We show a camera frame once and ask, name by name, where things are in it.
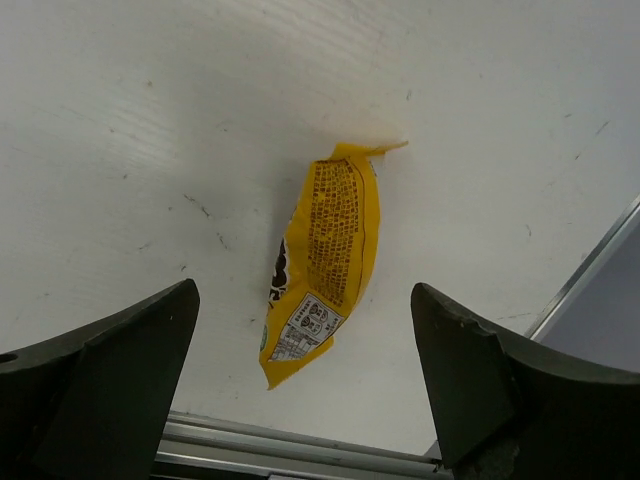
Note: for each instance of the aluminium front rail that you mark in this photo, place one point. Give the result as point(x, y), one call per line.
point(595, 308)

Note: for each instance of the yellow m&m pack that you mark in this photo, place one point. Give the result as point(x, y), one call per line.
point(326, 259)

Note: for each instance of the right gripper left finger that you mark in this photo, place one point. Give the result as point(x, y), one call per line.
point(92, 403)

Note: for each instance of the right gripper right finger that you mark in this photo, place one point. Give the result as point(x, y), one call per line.
point(507, 407)

